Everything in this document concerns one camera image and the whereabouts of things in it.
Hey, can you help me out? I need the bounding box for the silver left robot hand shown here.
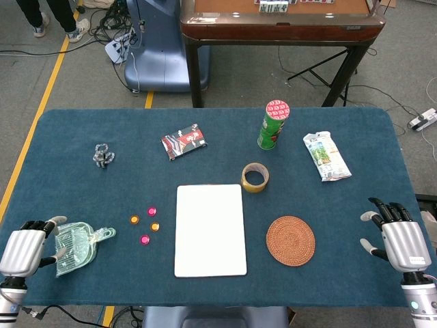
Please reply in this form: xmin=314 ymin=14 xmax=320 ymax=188
xmin=0 ymin=215 xmax=68 ymax=278

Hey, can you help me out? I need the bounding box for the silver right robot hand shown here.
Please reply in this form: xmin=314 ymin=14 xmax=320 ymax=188
xmin=360 ymin=197 xmax=433 ymax=273

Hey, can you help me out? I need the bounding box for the blue robot base column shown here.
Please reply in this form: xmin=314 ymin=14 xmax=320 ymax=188
xmin=124 ymin=0 xmax=211 ymax=94

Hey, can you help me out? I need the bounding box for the white rectangular board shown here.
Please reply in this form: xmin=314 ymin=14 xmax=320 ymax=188
xmin=173 ymin=184 xmax=248 ymax=278

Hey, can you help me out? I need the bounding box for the green dustpan set in bag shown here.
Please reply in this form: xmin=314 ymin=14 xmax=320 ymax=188
xmin=53 ymin=221 xmax=117 ymax=278

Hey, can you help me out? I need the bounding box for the round woven rattan coaster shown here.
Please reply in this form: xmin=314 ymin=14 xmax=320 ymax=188
xmin=266 ymin=215 xmax=317 ymax=268

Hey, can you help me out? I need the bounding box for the white green snack bag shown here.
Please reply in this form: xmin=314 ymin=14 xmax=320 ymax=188
xmin=302 ymin=131 xmax=353 ymax=182

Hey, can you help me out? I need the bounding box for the white power strip black plug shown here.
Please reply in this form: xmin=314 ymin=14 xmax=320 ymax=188
xmin=408 ymin=107 xmax=437 ymax=131

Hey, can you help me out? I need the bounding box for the blue table cloth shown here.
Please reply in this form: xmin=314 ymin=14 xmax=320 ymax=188
xmin=0 ymin=107 xmax=424 ymax=308

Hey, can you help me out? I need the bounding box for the brown packing tape roll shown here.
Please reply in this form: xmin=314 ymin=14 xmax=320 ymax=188
xmin=240 ymin=163 xmax=270 ymax=194

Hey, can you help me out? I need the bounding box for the green chip can red lid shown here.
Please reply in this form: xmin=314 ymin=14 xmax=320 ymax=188
xmin=257 ymin=99 xmax=292 ymax=151

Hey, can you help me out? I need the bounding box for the red black snack packet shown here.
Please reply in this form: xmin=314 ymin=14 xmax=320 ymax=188
xmin=160 ymin=123 xmax=209 ymax=162

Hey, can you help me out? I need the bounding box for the blue grey robot chassis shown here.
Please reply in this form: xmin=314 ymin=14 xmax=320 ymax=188
xmin=141 ymin=305 xmax=291 ymax=328

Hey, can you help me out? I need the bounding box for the white power strip with plugs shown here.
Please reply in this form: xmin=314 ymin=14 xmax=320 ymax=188
xmin=104 ymin=29 xmax=137 ymax=65

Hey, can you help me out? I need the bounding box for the person in black trousers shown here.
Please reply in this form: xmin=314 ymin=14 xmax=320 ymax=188
xmin=15 ymin=0 xmax=91 ymax=44

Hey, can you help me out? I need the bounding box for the brown mahjong table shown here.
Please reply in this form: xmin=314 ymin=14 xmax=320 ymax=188
xmin=180 ymin=0 xmax=386 ymax=109

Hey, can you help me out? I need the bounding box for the white mahjong tile row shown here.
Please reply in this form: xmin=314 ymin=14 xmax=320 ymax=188
xmin=258 ymin=0 xmax=290 ymax=14

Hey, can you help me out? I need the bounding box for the black arm cable with plug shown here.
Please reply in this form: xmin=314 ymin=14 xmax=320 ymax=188
xmin=20 ymin=305 xmax=103 ymax=328

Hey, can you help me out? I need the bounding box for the black floor cable bundle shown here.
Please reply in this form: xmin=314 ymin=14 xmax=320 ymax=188
xmin=87 ymin=0 xmax=137 ymax=45

